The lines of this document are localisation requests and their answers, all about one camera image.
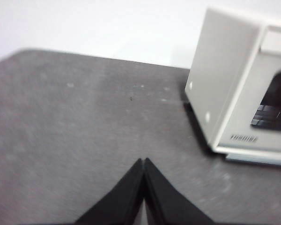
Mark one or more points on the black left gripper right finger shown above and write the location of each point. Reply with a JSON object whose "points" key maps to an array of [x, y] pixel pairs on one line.
{"points": [[164, 204]]}

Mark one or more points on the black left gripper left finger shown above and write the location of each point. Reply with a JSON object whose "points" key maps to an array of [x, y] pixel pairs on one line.
{"points": [[121, 201]]}

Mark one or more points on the silver oven crumb tray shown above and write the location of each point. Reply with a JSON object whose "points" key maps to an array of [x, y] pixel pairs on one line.
{"points": [[255, 159]]}

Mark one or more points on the cream white toaster oven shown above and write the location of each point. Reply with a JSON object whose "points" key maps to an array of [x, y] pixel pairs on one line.
{"points": [[215, 70]]}

